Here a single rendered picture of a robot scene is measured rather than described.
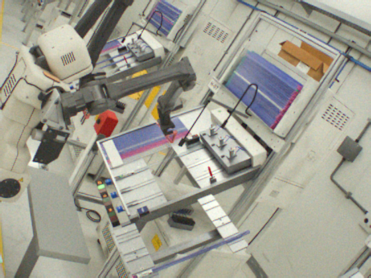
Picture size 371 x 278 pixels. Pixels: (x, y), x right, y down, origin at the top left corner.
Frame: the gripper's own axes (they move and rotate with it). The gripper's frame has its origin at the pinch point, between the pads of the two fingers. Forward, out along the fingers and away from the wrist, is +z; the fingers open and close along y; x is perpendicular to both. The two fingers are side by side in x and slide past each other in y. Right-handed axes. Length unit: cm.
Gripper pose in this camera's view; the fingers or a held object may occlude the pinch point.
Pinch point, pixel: (168, 136)
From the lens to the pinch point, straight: 208.9
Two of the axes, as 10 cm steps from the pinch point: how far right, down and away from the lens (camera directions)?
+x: -9.2, 3.4, -2.2
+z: 1.4, 7.8, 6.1
